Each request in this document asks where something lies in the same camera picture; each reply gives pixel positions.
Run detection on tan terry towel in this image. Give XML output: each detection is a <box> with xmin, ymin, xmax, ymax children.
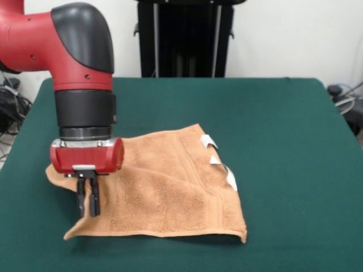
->
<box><xmin>45</xmin><ymin>123</ymin><xmax>248</xmax><ymax>244</ymax></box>

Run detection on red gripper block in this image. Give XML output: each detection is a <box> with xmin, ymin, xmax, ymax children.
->
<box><xmin>49</xmin><ymin>137</ymin><xmax>125</xmax><ymax>218</ymax></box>

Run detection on black cable bundle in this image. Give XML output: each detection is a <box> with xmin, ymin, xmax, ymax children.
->
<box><xmin>0</xmin><ymin>84</ymin><xmax>32</xmax><ymax>136</ymax></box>

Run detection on dark green table cloth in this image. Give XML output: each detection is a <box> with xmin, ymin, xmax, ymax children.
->
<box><xmin>0</xmin><ymin>76</ymin><xmax>363</xmax><ymax>272</ymax></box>

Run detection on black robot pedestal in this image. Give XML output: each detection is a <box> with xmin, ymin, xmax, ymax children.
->
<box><xmin>133</xmin><ymin>0</ymin><xmax>247</xmax><ymax>78</ymax></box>

